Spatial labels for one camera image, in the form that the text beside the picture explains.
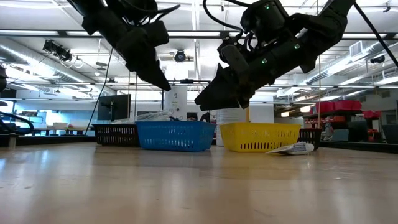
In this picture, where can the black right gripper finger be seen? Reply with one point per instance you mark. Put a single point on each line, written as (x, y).
(227, 101)
(222, 82)

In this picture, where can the yellow slotted plastic basket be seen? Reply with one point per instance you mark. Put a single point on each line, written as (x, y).
(259, 137)

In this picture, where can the blue white toothbrush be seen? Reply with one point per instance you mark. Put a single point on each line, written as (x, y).
(127, 120)

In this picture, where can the small white toothpaste tube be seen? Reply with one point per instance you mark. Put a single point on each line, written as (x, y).
(295, 148)

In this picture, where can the blue slotted plastic basket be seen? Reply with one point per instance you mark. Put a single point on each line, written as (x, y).
(175, 137)

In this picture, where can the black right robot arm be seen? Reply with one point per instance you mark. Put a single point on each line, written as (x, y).
(323, 28)

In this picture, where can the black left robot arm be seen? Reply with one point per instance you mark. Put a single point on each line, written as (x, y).
(93, 15)

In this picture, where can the black overhead frame beam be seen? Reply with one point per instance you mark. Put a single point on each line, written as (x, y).
(62, 33)

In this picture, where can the black monitor on stand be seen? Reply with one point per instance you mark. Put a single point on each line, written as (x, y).
(113, 107)

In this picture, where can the black ceiling camera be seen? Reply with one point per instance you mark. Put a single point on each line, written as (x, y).
(57, 51)

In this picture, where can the white wipes canister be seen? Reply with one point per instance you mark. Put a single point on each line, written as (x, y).
(230, 116)

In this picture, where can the red storage bin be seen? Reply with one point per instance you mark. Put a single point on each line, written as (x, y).
(339, 105)
(371, 114)

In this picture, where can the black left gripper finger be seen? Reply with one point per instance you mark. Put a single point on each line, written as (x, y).
(155, 77)

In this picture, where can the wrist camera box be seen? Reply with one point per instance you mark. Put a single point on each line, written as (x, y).
(157, 32)
(234, 59)

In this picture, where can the black slotted plastic basket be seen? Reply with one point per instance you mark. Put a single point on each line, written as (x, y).
(115, 135)
(311, 138)

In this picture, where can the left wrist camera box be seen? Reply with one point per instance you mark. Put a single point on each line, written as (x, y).
(157, 32)

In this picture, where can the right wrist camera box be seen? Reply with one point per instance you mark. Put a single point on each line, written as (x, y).
(234, 59)

